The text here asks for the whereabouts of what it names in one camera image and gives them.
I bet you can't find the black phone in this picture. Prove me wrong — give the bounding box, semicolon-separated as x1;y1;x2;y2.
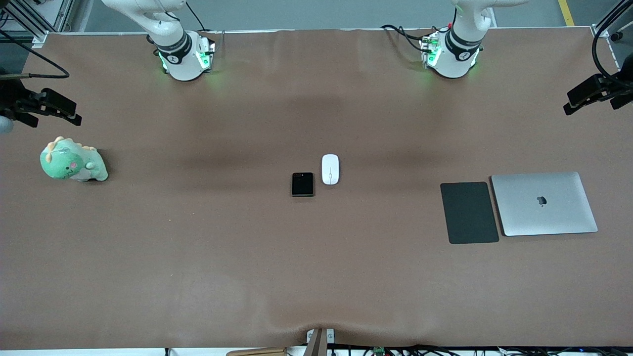
291;172;315;197

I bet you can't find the white computer mouse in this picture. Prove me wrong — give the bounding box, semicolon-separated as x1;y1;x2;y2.
321;154;340;185

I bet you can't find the black mouse pad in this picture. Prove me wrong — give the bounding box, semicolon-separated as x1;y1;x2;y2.
440;182;499;245

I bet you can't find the green dinosaur plush toy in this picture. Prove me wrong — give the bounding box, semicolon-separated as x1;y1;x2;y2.
40;136;108;182

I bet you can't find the silver laptop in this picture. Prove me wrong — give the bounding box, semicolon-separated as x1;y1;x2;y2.
491;172;598;237

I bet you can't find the brown table cover mat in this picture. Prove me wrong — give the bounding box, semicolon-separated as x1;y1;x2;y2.
0;27;633;349

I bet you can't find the wooden board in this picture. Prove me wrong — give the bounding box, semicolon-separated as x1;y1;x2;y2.
226;347;287;356

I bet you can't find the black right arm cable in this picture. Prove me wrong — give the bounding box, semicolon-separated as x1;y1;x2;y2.
0;30;70;80

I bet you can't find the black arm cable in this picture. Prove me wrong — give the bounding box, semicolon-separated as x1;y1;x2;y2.
0;30;70;80
592;0;633;90

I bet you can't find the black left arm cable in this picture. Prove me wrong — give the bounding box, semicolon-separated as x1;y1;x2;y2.
592;0;633;90

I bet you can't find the aluminium frame profile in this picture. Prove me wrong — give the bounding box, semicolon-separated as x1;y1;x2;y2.
0;0;75;47

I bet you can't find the black right base cable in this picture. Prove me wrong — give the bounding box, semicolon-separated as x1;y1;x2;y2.
185;0;218;47

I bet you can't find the black base cable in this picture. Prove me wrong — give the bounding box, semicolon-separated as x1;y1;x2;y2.
381;24;436;52
185;0;218;47

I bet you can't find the black left base cable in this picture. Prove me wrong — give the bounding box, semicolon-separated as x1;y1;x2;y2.
381;24;436;52

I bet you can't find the metal table clamp bracket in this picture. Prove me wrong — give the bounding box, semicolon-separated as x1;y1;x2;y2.
306;327;336;356

